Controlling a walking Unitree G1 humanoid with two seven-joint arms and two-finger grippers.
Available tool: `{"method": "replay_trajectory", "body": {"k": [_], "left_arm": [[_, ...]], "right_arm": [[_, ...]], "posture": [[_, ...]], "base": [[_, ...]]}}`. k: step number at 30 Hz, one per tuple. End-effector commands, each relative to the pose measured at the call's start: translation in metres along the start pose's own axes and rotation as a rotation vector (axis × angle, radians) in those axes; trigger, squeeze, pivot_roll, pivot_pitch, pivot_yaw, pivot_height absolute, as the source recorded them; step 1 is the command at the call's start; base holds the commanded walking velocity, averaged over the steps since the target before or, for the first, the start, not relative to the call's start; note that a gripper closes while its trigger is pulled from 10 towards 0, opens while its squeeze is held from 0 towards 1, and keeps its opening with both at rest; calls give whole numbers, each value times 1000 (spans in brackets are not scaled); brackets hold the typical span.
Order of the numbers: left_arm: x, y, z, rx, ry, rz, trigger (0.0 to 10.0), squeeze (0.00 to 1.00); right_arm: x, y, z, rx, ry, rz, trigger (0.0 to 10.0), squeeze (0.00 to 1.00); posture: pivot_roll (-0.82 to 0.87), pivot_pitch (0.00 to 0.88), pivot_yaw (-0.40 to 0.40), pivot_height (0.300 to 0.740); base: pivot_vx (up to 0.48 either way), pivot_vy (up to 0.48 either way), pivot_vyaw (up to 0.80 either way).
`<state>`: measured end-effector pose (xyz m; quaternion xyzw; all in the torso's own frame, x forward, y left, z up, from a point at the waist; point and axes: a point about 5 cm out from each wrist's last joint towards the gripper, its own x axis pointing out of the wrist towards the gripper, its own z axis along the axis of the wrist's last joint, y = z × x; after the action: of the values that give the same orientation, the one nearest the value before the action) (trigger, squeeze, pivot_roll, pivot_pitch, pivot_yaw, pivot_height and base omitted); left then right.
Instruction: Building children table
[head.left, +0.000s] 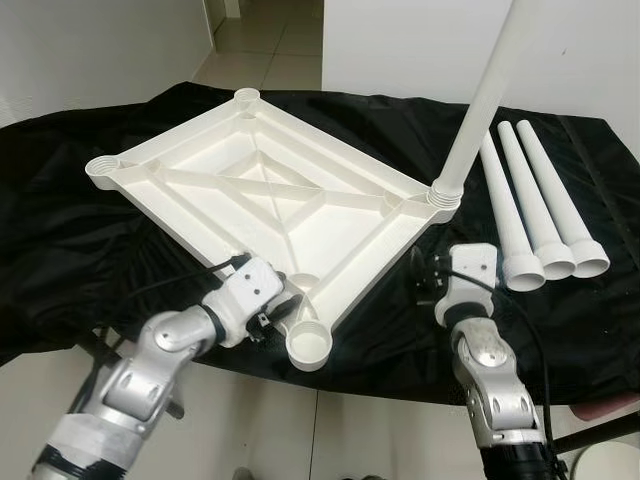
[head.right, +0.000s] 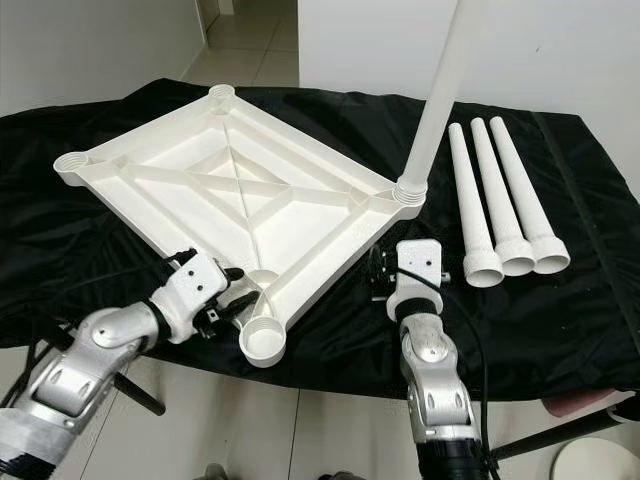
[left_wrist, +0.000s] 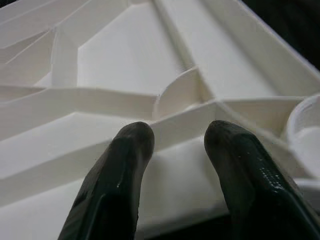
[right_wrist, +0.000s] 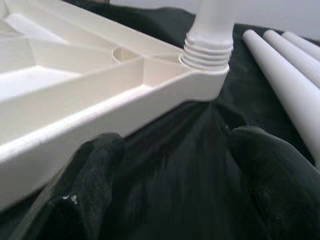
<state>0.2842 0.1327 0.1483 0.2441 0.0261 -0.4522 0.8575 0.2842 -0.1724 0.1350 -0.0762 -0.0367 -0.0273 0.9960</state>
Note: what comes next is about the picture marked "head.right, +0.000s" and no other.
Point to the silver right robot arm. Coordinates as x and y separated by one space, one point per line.
430 370

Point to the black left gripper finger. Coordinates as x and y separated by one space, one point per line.
242 307

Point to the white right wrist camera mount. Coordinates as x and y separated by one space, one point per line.
418 262

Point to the black table cloth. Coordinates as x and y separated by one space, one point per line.
560 330

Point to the white plastic table top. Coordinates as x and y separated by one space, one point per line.
160 170

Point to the dark robot right foot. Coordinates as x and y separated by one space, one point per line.
340 476

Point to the dark robot foot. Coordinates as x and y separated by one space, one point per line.
217 473
340 476

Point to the white plastic table leg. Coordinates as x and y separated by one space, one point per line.
528 200
440 100
499 200
470 200

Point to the dark robot left foot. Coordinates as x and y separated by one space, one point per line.
217 473

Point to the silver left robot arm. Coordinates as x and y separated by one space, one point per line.
90 350

